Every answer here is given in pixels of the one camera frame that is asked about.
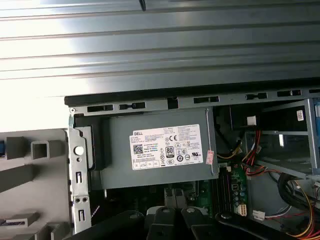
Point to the grey power supply unit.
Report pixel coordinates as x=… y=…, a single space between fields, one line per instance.
x=120 y=155

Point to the grey parts rack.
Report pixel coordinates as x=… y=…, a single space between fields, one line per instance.
x=50 y=180

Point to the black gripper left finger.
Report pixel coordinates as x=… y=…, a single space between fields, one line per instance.
x=162 y=225

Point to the metal drive cage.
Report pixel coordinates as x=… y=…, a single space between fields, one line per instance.
x=311 y=140

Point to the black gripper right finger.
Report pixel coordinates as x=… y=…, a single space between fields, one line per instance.
x=200 y=230

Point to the green motherboard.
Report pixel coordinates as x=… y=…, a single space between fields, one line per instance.
x=240 y=185

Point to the black open PC case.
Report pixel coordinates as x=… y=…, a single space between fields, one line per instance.
x=73 y=136

